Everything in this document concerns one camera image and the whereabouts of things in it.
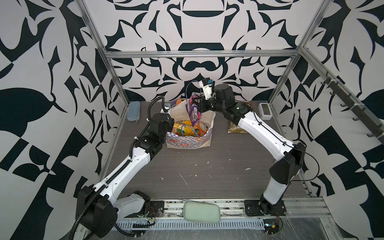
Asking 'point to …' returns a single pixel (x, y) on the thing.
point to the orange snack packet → (200, 129)
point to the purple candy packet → (192, 108)
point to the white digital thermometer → (264, 111)
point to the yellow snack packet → (184, 128)
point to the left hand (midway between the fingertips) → (161, 111)
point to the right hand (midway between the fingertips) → (193, 97)
